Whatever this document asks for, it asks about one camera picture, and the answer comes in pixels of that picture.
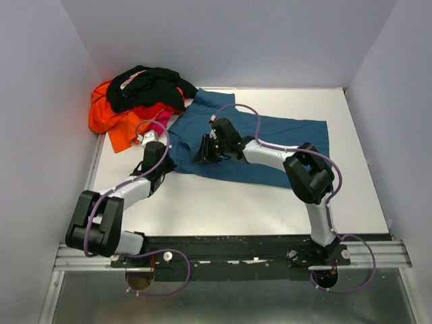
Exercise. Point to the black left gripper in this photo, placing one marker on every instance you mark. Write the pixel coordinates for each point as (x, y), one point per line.
(171, 165)

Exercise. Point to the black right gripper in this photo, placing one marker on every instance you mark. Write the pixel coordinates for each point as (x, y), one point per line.
(204, 156)

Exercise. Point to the teal blue t shirt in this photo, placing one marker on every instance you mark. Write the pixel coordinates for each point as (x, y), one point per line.
(266, 141)

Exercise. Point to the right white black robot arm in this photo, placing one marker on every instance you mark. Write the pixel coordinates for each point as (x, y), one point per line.
(308, 173)

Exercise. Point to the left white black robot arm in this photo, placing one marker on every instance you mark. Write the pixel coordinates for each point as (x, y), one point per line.
(96, 224)

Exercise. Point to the magenta pink t shirt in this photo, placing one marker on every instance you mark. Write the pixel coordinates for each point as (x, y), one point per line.
(162, 119)

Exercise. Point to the red t shirt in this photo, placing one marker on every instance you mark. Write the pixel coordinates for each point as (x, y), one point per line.
(153, 111)

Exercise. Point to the orange t shirt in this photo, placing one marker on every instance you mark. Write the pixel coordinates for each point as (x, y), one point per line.
(122, 128)

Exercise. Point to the black t shirt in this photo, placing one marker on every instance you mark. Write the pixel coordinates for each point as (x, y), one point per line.
(148, 86)

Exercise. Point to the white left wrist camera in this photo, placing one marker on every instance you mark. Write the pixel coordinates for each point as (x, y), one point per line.
(150, 136)

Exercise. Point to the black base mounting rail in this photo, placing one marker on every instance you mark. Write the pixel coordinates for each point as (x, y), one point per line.
(239, 258)

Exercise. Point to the aluminium frame rail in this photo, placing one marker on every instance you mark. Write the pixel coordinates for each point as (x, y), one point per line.
(379, 254)

